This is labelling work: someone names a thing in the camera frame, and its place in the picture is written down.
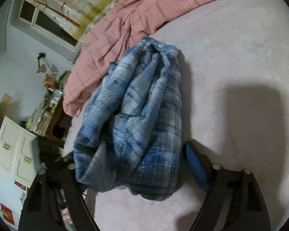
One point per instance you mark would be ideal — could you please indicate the pink bed sheet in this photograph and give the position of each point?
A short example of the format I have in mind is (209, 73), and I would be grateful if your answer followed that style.
(234, 64)

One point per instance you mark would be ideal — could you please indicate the pink checked duvet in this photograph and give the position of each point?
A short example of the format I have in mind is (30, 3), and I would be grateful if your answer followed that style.
(107, 41)

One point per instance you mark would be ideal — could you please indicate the white drawer cabinet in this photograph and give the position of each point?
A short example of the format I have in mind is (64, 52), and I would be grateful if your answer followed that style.
(16, 155)

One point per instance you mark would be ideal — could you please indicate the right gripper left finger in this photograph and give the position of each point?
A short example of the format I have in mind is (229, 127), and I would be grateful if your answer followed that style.
(54, 189)

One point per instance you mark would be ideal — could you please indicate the blue plaid shirt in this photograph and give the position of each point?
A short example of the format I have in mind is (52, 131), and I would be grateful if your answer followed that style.
(131, 132)

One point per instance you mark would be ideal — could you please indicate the white framed window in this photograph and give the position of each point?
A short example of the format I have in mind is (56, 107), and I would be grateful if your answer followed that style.
(34, 23)

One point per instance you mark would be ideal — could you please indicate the stack of papers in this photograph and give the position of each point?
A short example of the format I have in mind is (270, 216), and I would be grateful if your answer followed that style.
(38, 122)

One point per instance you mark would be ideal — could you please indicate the orange paper bag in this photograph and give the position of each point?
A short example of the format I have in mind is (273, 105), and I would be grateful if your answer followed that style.
(50, 81)

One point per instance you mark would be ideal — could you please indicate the cardboard box on cabinet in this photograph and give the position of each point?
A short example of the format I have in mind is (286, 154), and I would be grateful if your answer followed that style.
(4, 104)

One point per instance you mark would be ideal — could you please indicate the dark wooden desk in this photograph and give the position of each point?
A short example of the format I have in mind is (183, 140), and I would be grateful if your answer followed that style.
(59, 125)

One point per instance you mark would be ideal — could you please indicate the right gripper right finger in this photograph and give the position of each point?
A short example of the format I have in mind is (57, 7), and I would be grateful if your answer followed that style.
(247, 209)

